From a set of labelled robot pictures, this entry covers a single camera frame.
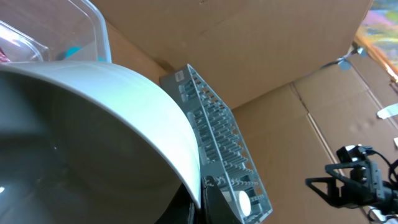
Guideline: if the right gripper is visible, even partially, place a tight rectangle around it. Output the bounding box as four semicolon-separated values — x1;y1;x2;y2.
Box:
305;160;386;208

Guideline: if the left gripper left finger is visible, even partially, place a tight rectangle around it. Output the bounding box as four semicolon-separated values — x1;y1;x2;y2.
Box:
155;184;196;224

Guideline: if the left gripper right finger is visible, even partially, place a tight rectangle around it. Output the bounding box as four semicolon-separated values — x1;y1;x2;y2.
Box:
200;175;241;224

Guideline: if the grey bowl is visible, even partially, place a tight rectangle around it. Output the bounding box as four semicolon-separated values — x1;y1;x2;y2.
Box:
1;60;201;223

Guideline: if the red snack wrapper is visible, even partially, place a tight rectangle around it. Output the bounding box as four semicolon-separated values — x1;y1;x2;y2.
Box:
0;49;10;63

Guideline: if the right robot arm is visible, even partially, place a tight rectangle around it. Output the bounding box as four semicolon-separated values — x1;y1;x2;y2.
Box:
305;160;397;215

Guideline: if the grey dish rack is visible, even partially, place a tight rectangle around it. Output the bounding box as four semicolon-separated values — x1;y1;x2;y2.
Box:
160;65;272;224

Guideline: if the teal serving tray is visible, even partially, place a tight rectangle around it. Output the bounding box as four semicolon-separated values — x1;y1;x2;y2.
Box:
64;45;104;62

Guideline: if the clear plastic bin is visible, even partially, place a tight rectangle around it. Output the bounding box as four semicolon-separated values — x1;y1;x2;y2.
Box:
1;0;112;62

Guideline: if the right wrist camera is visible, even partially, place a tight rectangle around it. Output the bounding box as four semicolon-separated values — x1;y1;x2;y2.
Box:
336;145;373;163

